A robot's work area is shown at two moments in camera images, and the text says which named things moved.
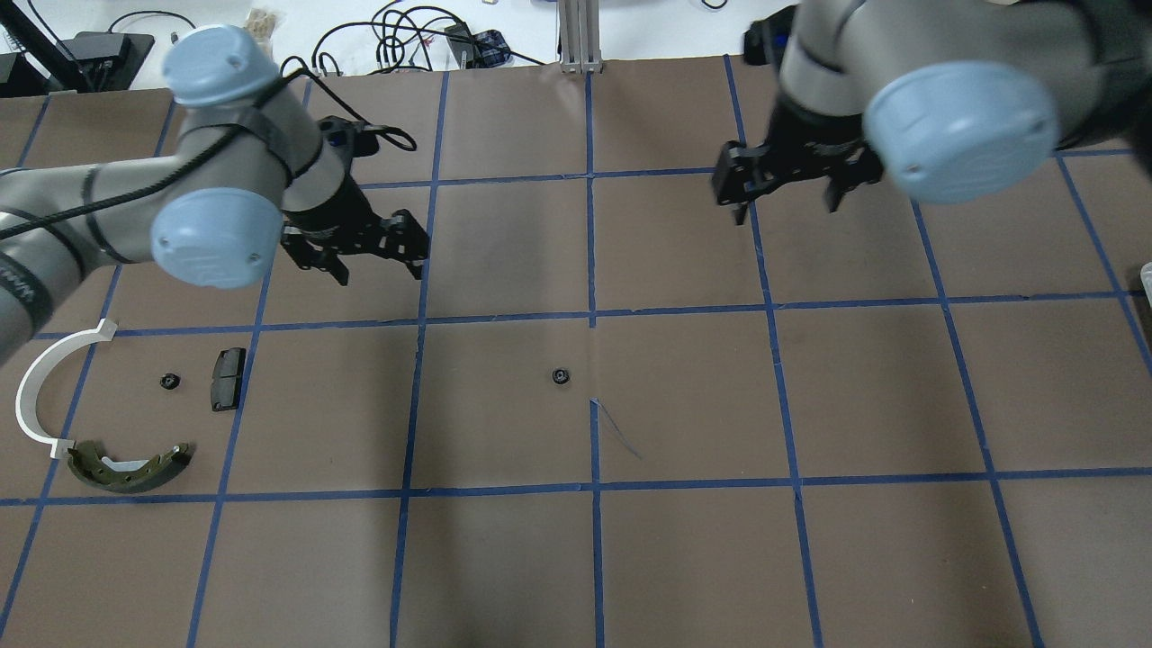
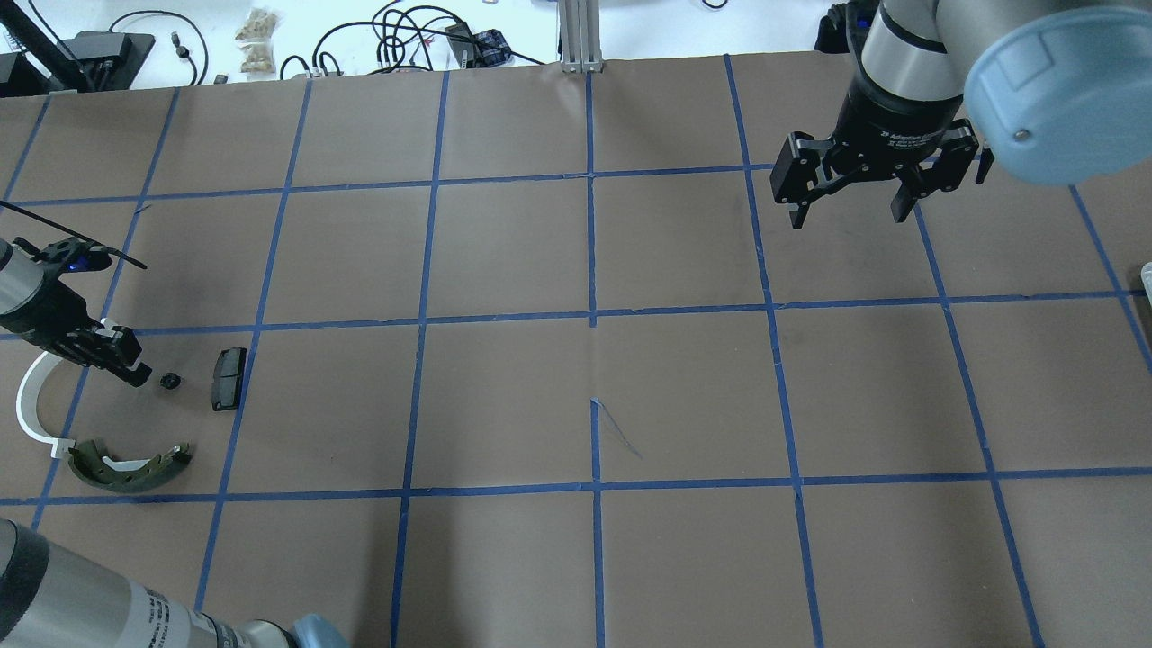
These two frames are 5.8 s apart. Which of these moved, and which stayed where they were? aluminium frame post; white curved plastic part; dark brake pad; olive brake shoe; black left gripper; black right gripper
Moved: black left gripper; black right gripper
Stayed: aluminium frame post; olive brake shoe; white curved plastic part; dark brake pad
